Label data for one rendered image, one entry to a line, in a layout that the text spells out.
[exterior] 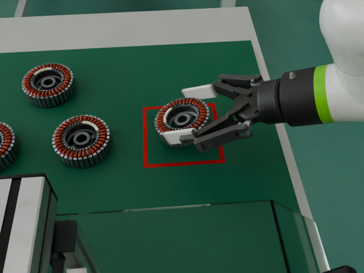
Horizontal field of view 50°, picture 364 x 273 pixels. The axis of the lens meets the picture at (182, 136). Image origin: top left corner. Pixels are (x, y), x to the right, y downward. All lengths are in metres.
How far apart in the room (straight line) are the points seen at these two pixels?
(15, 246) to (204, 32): 0.84
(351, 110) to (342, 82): 0.04
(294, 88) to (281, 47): 1.63
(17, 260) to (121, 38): 0.81
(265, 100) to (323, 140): 1.22
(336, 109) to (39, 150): 0.56
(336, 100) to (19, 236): 0.46
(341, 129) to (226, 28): 1.00
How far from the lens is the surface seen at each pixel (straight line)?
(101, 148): 0.77
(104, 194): 0.75
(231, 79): 0.77
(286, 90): 0.64
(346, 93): 0.62
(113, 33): 1.08
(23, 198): 0.34
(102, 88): 0.93
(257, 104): 0.68
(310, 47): 2.30
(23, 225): 0.33
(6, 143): 0.83
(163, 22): 1.10
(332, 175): 1.76
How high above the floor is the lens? 1.39
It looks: 52 degrees down
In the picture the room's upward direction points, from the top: straight up
